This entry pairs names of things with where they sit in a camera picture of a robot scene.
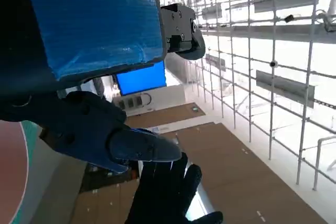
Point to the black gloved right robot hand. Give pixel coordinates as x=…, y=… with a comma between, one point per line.
x=162, y=192

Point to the blue display screen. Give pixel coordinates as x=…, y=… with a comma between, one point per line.
x=141, y=78

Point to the pink bowl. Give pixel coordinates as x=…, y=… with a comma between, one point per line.
x=11, y=171

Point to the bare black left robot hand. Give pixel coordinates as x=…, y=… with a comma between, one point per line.
x=92, y=24

